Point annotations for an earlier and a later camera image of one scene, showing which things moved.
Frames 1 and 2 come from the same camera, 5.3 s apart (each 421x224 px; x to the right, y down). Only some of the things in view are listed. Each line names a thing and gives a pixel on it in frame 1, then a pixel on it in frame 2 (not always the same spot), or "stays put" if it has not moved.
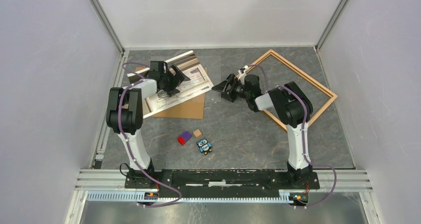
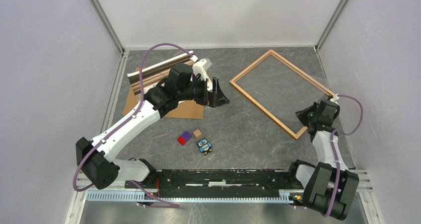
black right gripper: x=229 y=95 -> x=301 y=114
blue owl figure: x=204 y=147 stays put
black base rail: x=222 y=183 stays put
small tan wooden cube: x=197 y=133 stays put
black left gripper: x=177 y=79 -> x=215 y=99
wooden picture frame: x=332 y=95 stays put
